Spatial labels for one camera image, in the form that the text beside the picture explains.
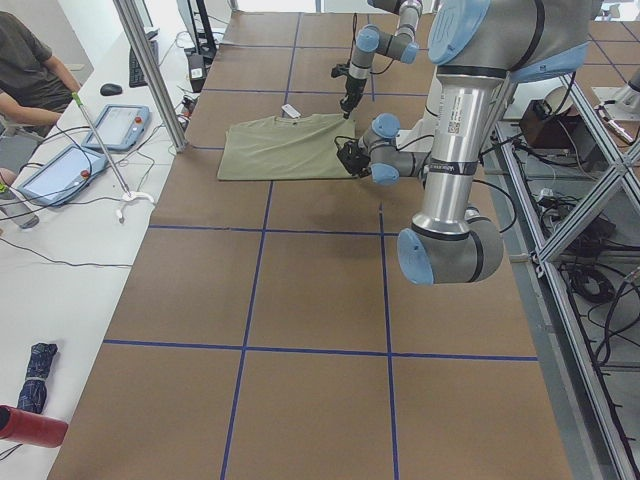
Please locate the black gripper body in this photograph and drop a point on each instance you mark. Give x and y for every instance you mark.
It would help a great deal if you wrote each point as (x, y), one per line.
(350, 91)
(361, 161)

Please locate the olive green long-sleeve shirt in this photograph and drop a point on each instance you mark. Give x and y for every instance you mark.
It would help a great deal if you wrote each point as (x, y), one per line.
(275, 148)

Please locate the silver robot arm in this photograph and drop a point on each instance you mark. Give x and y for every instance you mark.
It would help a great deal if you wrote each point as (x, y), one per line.
(475, 46)
(371, 40)

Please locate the white paper hang tag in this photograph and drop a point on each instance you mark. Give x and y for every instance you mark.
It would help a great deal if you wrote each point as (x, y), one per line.
(290, 111)

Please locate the black labelled box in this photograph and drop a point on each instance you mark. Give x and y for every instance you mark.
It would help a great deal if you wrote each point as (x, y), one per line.
(197, 72)

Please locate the blue teach pendant far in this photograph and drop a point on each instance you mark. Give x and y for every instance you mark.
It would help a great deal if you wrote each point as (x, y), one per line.
(121, 126)

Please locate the blue teach pendant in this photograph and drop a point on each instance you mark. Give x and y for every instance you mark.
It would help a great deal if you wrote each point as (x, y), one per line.
(62, 178)
(121, 126)

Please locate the metal reacher stick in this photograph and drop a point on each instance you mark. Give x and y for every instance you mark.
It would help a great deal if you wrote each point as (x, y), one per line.
(128, 196)

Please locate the black computer mouse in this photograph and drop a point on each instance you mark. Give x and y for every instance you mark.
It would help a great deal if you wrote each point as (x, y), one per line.
(110, 89)

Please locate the blue teach pendant near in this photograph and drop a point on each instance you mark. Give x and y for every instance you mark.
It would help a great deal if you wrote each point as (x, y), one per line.
(62, 178)

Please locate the seated person in olive shirt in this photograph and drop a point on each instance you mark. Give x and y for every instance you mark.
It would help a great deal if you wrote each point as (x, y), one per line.
(36, 86)

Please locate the grey water bottle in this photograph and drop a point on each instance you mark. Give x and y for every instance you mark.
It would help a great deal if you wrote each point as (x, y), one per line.
(16, 210)

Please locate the folded dark blue umbrella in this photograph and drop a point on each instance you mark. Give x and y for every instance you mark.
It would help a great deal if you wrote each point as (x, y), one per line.
(33, 394)

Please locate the red cylindrical bottle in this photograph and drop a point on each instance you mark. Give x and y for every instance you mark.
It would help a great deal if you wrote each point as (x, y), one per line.
(31, 428)

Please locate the aluminium frame rack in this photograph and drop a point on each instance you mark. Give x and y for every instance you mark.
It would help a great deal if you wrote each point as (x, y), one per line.
(576, 185)

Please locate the aluminium frame post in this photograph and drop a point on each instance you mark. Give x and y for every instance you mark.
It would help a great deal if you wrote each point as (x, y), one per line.
(134, 30)

